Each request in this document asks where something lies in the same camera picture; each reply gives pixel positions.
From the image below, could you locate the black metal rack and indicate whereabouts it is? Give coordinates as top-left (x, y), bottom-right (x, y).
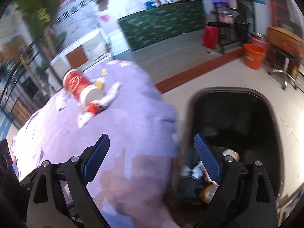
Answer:
top-left (214, 3), bottom-right (250, 54)

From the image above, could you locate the orange plastic bucket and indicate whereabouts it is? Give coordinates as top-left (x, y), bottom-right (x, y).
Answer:
top-left (244, 43), bottom-right (266, 70)

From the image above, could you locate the green potted plant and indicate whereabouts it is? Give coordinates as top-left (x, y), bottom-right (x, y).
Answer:
top-left (13, 0), bottom-right (60, 43)

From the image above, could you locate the orange cushion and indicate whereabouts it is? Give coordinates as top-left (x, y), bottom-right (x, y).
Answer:
top-left (65, 45), bottom-right (88, 68)

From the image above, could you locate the red snack wrapper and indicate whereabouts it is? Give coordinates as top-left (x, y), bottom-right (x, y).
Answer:
top-left (86, 102), bottom-right (105, 115)

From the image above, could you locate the white wicker sofa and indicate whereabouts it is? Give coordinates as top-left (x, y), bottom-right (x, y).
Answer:
top-left (51, 28), bottom-right (113, 79)

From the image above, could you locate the black trash bin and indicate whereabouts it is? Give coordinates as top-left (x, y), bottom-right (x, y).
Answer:
top-left (166, 87), bottom-right (284, 227)

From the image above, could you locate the red box on floor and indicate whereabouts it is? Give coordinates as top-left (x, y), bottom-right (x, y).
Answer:
top-left (203, 25), bottom-right (219, 50)

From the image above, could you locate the purple floral tablecloth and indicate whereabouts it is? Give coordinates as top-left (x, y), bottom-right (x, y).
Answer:
top-left (9, 59), bottom-right (181, 228)

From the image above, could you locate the black iron railing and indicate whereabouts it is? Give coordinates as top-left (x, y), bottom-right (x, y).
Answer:
top-left (0, 37), bottom-right (63, 129)

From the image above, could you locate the red ladder shelf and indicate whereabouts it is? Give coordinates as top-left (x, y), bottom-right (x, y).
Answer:
top-left (269, 0), bottom-right (290, 27)

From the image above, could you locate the white torn wrapper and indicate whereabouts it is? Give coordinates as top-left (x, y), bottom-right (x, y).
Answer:
top-left (77, 80), bottom-right (121, 128)

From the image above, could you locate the white orange drink bottle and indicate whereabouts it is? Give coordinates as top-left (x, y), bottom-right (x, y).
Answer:
top-left (199, 184), bottom-right (218, 204)

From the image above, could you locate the red tea cup black lid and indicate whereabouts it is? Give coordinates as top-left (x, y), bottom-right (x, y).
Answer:
top-left (63, 69), bottom-right (103, 108)

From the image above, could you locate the green patterned counter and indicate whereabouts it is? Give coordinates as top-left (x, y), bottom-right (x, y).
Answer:
top-left (118, 1), bottom-right (205, 51)

